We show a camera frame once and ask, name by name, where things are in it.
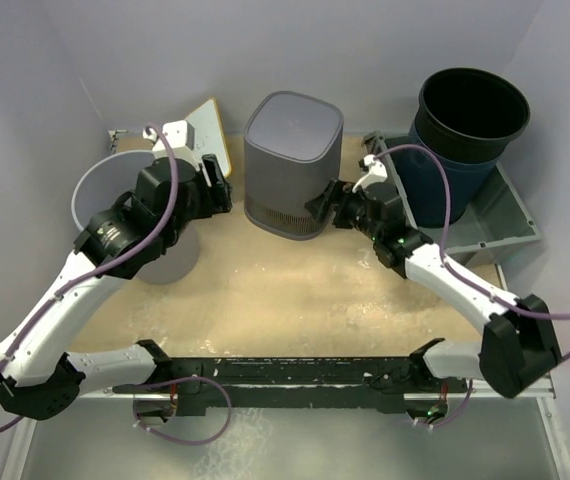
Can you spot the dark blue round bin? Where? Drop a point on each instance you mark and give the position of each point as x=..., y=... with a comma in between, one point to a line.
x=466, y=118

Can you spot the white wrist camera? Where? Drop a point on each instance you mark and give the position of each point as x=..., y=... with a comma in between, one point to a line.
x=180, y=136
x=373, y=171

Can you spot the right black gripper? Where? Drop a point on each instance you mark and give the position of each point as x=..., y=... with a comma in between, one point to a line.
x=344, y=196

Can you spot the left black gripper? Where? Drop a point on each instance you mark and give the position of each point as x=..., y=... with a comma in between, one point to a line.
x=215, y=194

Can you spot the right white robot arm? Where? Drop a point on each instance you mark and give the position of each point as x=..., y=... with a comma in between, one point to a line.
x=515, y=350

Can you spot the grey slotted square bin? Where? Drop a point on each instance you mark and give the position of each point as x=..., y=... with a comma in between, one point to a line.
x=292, y=149

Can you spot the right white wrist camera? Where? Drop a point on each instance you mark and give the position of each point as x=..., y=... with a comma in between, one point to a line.
x=373, y=171

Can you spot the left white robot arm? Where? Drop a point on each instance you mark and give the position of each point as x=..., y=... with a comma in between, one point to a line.
x=39, y=375

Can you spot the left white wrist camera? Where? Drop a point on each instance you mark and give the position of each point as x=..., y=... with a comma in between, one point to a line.
x=180, y=136

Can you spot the small whiteboard wooden frame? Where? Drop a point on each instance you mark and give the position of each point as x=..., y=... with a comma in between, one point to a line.
x=209, y=137

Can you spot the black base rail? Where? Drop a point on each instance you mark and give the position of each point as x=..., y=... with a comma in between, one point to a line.
x=387, y=385

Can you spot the grey plastic crate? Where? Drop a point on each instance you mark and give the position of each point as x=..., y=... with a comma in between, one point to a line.
x=495, y=224

